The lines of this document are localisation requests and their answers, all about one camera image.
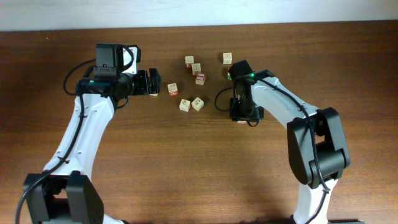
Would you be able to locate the wooden picture block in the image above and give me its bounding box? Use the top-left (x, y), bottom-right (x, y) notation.
top-left (179, 99), bottom-right (191, 112)
top-left (192, 97), bottom-right (204, 111)

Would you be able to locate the red letter I block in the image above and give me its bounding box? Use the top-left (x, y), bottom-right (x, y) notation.
top-left (195, 73), bottom-right (206, 85)

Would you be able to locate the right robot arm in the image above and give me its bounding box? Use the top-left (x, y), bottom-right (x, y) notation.
top-left (228, 60), bottom-right (351, 223)

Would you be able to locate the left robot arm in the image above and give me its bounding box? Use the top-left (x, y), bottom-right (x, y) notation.
top-left (14, 44), bottom-right (161, 223)

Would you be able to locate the snail picture block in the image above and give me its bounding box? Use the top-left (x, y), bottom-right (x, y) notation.
top-left (167, 83), bottom-right (178, 96)

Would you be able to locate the letter E block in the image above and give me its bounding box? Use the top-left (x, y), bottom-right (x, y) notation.
top-left (185, 55), bottom-right (195, 68)

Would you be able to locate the letter K block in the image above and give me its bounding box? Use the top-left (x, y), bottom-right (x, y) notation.
top-left (192, 63), bottom-right (201, 75)

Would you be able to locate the far right wooden block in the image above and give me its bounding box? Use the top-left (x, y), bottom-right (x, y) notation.
top-left (223, 52), bottom-right (233, 65)

